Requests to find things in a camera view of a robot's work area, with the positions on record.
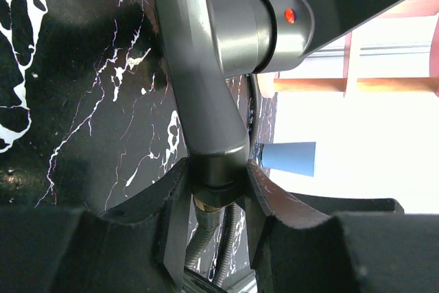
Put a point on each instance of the blue cup on mat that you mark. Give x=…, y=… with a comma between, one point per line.
x=297, y=157

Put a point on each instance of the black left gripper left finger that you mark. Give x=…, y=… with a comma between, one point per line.
x=136, y=246

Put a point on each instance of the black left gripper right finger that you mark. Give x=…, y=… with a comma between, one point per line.
x=296, y=248

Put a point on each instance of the black marble pattern mat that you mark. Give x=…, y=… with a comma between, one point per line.
x=88, y=117

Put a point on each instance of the pink three tier shelf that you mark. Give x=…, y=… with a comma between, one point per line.
x=370, y=46

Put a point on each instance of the dark grey faucet mixer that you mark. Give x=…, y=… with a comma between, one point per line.
x=207, y=41

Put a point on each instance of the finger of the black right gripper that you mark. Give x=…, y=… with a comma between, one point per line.
x=325, y=206

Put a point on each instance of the silver aluminium rail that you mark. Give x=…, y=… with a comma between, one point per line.
x=246, y=285

